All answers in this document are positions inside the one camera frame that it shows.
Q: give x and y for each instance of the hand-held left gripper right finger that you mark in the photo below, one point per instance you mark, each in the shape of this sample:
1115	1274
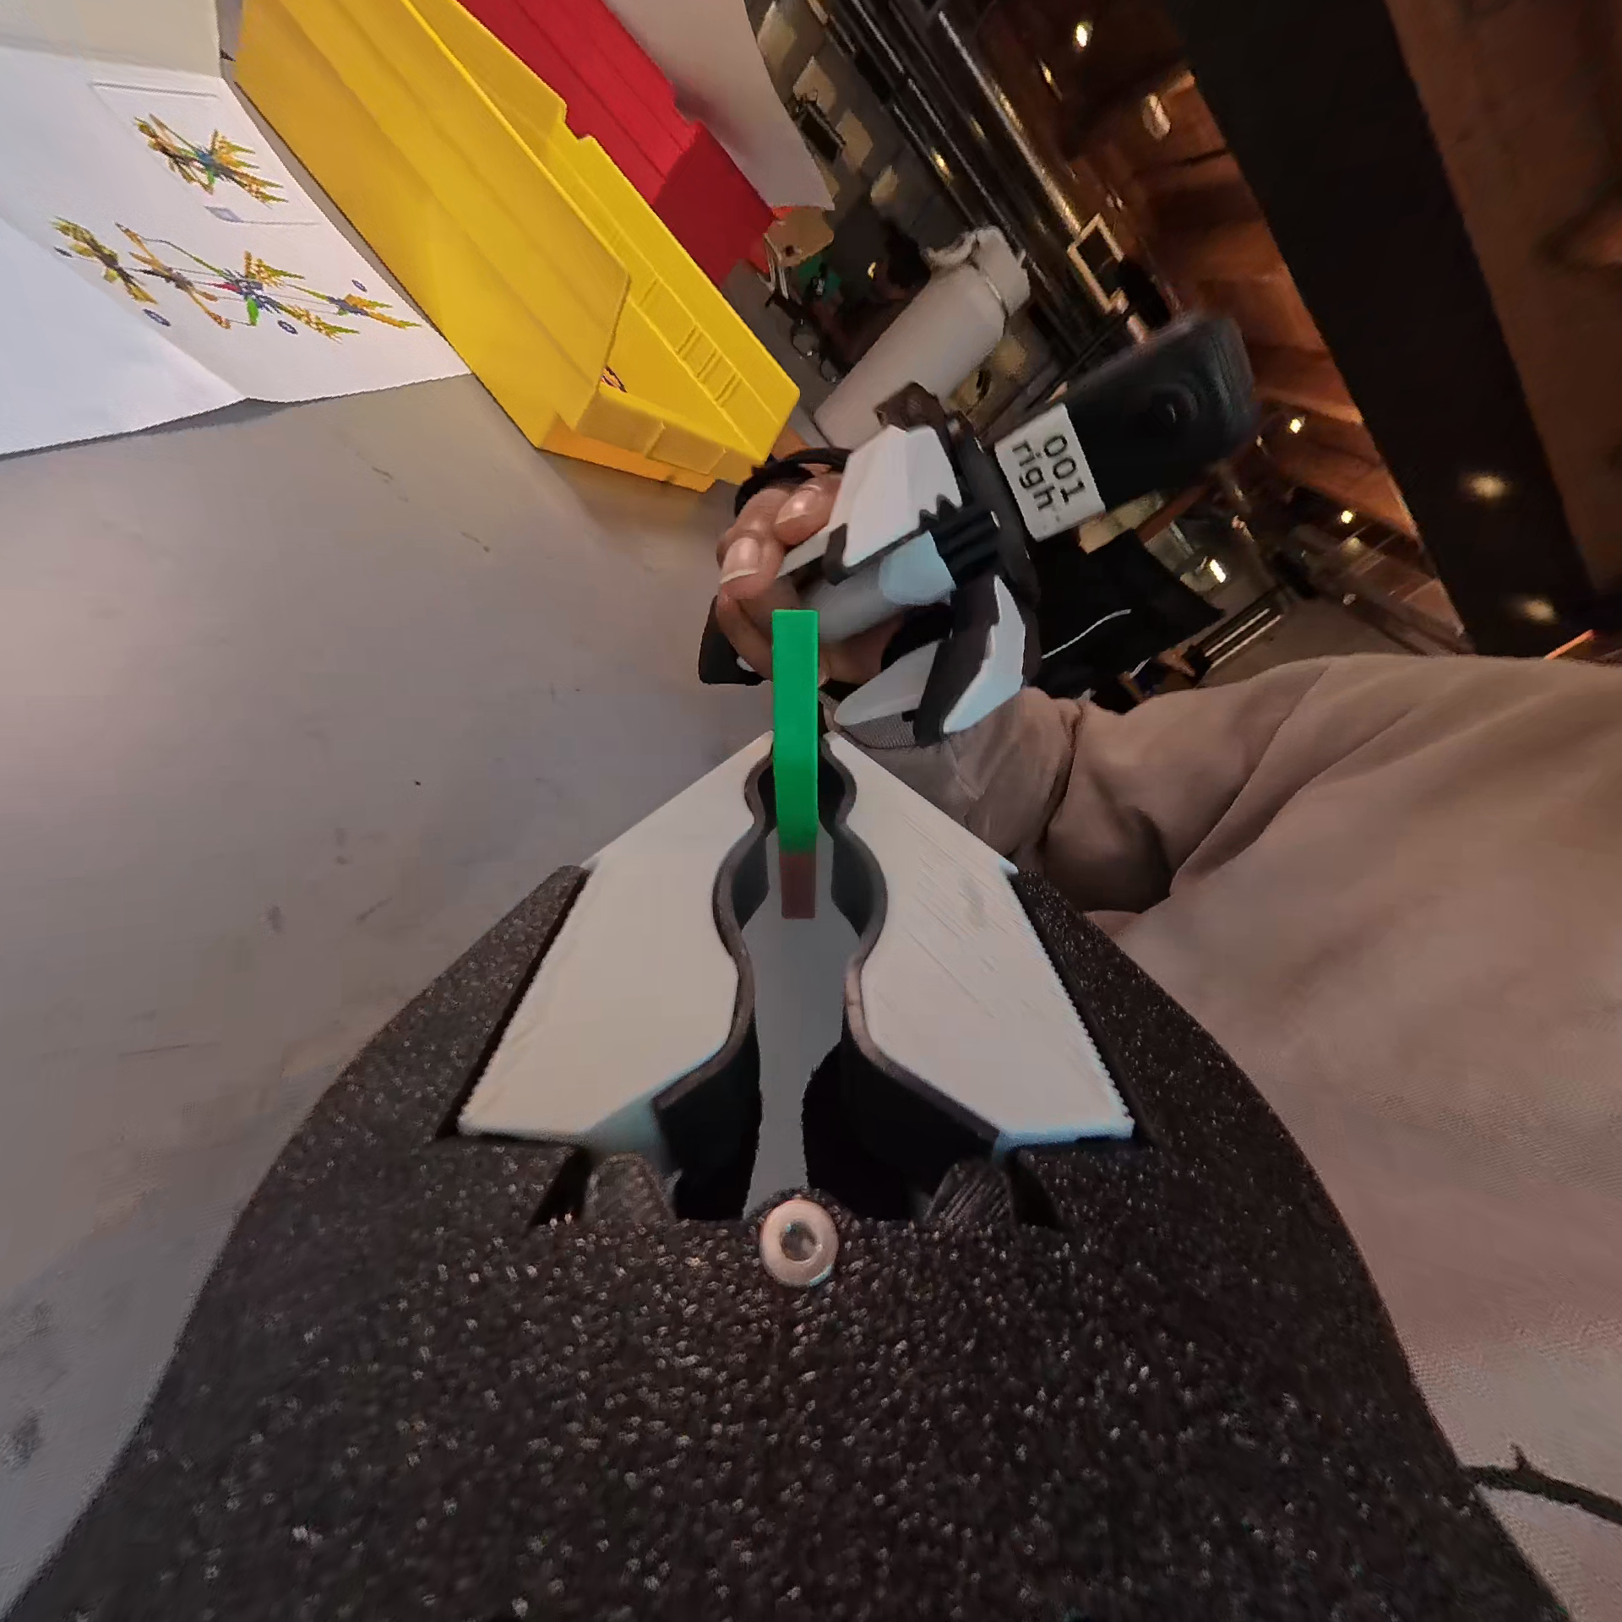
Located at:
990	988

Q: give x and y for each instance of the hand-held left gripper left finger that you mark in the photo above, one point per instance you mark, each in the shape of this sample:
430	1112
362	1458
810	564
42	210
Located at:
623	988

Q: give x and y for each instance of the red toy connector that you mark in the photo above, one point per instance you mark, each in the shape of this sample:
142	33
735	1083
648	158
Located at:
801	880

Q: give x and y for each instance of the yellow parts bin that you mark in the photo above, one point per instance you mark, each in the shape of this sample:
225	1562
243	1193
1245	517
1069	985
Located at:
484	203

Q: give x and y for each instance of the person's right forearm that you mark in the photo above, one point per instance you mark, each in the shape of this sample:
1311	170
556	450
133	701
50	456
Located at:
1268	786

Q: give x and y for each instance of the grey desk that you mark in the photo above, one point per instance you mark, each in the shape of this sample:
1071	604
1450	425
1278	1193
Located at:
254	811

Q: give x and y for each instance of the person's right hand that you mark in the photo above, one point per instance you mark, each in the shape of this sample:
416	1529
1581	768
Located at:
787	544

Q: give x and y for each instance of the white water bottle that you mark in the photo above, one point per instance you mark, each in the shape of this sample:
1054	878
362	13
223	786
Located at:
926	330

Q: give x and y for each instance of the red storage bin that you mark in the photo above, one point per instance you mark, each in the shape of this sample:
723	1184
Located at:
635	114

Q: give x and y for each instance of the fold-out toy instruction sheet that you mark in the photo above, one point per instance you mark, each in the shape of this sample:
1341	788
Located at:
154	280

